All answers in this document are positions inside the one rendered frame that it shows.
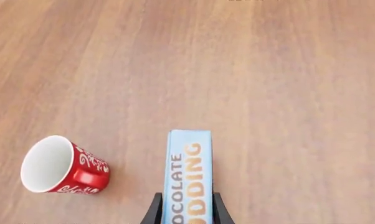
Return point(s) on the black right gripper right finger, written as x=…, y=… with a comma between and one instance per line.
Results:
x=221, y=213

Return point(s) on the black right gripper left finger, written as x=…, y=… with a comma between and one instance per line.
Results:
x=152, y=213

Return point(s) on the blue chocolate pudding box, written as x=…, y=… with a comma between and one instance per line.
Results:
x=187, y=177

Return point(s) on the red patterned mug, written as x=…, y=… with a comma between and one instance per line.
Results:
x=59, y=164

